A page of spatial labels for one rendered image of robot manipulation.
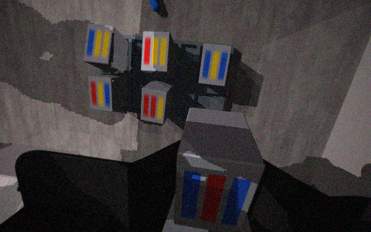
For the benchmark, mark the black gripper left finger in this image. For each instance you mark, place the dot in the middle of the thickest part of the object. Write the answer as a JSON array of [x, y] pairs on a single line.
[[138, 195]]

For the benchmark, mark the blue thin rod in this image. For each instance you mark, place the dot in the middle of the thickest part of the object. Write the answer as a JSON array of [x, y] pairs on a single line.
[[155, 5]]

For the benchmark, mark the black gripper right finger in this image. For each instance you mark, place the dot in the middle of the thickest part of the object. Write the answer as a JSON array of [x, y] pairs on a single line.
[[283, 203]]

